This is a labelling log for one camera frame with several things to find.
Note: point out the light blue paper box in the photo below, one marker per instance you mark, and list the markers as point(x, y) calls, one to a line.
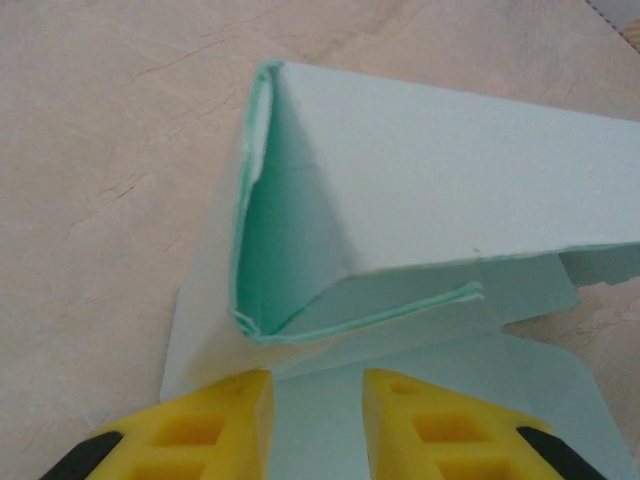
point(425, 175)

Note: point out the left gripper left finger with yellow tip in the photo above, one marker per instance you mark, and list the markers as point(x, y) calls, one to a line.
point(200, 430)

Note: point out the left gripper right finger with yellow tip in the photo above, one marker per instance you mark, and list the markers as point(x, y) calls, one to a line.
point(440, 435)

